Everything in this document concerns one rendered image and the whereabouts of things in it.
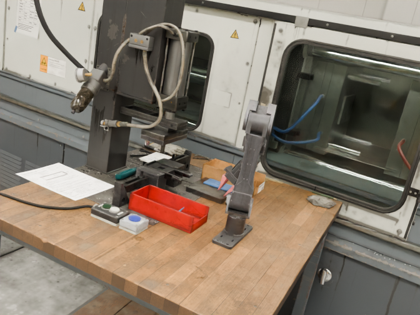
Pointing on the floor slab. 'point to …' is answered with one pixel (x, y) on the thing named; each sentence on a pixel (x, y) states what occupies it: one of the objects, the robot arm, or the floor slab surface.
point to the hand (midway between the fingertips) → (222, 191)
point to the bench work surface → (179, 253)
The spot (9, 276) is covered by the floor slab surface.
